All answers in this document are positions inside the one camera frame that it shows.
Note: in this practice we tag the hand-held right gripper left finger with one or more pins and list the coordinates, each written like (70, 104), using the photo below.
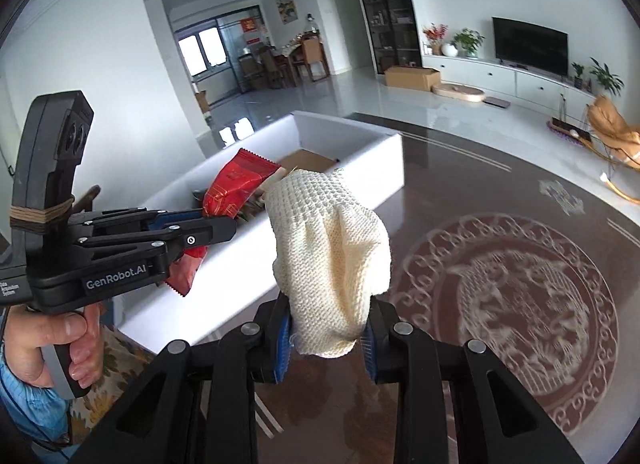
(282, 349)

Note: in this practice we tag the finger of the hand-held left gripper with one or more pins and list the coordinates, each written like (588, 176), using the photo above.
(175, 216)
(200, 234)

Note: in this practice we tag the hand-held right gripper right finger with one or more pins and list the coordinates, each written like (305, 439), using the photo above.
(380, 359)

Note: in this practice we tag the red snack packet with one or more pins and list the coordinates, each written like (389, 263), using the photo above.
(235, 184)

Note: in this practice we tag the cream knitted glove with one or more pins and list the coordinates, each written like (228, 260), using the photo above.
(330, 254)

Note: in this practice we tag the white container box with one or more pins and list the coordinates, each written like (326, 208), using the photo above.
(350, 159)

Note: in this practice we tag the person's left forearm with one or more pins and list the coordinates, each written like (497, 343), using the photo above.
(30, 409)

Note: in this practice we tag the person's left hand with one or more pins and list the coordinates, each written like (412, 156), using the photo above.
(35, 339)

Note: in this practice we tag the floral seat cushion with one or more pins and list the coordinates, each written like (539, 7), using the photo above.
(110, 374)

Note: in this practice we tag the red door poster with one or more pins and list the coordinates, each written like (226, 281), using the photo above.
(252, 26)

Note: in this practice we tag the wooden dining chair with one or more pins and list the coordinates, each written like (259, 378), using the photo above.
(315, 56)

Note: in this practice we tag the cardboard box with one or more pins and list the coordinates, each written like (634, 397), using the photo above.
(410, 79)

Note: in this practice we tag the round beige pet bed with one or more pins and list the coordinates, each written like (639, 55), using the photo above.
(457, 93)

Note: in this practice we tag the black glass display cabinet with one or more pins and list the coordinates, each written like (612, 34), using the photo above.
(385, 4)

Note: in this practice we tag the model ship on stand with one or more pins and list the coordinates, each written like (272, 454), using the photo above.
(570, 131)

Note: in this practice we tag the white television cabinet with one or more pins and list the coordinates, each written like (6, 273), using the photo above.
(500, 79)

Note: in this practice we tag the red flowers in vase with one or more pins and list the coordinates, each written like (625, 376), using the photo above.
(435, 36)

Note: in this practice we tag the orange lounge chair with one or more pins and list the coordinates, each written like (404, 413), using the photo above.
(612, 134)

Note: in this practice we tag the green plant in white vase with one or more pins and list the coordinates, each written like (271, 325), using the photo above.
(467, 41)

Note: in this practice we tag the black television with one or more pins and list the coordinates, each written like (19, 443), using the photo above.
(530, 46)

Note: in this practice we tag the small potted plant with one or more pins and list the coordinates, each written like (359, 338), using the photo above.
(578, 74)

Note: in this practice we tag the large leafy potted plant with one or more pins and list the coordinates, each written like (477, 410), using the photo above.
(605, 76)

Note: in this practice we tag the framed wall painting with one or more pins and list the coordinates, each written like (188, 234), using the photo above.
(284, 5)

